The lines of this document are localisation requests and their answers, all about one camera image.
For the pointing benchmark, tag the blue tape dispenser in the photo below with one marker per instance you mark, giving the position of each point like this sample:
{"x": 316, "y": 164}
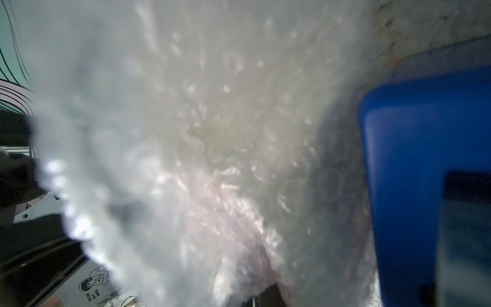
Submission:
{"x": 426, "y": 142}

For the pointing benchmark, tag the clear bubble wrap sheet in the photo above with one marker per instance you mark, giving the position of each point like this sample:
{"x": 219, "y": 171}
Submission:
{"x": 260, "y": 94}

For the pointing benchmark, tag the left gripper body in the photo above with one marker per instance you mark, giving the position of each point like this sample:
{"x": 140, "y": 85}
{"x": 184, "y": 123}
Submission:
{"x": 37, "y": 258}

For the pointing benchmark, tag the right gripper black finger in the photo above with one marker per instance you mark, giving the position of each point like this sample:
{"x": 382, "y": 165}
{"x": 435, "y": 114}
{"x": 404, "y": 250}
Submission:
{"x": 271, "y": 297}

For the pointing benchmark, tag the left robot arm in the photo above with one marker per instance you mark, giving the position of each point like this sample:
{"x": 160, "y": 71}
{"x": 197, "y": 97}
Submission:
{"x": 18, "y": 184}

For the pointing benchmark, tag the white mug red inside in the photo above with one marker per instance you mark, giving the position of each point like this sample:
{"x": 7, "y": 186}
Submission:
{"x": 220, "y": 236}

